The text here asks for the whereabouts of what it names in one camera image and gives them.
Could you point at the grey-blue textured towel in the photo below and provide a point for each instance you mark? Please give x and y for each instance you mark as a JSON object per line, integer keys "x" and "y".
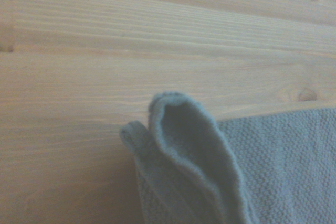
{"x": 236, "y": 171}

